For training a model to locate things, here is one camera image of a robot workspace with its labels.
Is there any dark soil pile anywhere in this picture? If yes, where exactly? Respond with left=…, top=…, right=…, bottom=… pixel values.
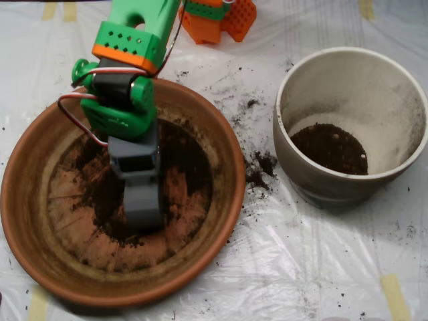
left=72, top=120, right=215, bottom=250

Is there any beige masking tape strip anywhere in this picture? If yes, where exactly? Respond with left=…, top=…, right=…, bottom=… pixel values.
left=41, top=2, right=58, bottom=21
left=28, top=286, right=51, bottom=321
left=359, top=0, right=375, bottom=21
left=63, top=2, right=78, bottom=23
left=380, top=274, right=412, bottom=321

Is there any white ceramic pot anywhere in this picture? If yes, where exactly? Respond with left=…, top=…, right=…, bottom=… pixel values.
left=272, top=46, right=428, bottom=211

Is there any red white gripper servo cable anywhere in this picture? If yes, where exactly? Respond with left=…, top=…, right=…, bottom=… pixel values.
left=57, top=93, right=110, bottom=148

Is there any clear plastic sheet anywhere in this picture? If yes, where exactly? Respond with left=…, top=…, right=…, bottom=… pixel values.
left=0, top=1, right=428, bottom=321

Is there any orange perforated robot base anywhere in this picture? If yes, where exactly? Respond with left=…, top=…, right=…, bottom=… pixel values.
left=179, top=0, right=257, bottom=44

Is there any red white wrist servo cable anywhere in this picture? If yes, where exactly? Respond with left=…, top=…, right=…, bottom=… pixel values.
left=70, top=0, right=183, bottom=90

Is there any terracotta saucer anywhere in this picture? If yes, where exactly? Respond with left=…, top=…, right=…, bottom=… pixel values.
left=0, top=76, right=247, bottom=308

